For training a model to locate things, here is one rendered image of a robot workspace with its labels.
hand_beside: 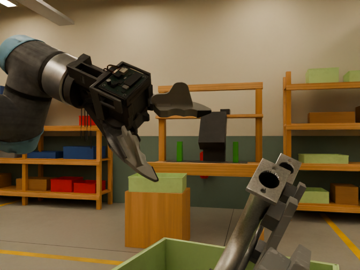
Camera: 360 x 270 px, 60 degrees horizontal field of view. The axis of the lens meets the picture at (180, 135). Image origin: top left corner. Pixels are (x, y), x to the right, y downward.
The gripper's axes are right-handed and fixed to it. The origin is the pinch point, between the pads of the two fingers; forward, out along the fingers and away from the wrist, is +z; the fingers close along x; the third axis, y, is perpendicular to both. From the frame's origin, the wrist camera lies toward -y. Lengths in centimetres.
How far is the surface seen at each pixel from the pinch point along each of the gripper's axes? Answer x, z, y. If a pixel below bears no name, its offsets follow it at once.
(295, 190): 12.7, 16.9, -15.4
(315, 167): 300, 56, -328
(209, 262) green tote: 2.1, 7.4, -43.0
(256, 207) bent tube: -1.7, 12.1, -3.2
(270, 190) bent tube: -1.8, 12.7, 1.8
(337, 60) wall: 466, 21, -260
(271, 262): -13.0, 15.2, 8.6
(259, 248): 2.4, 15.6, -22.6
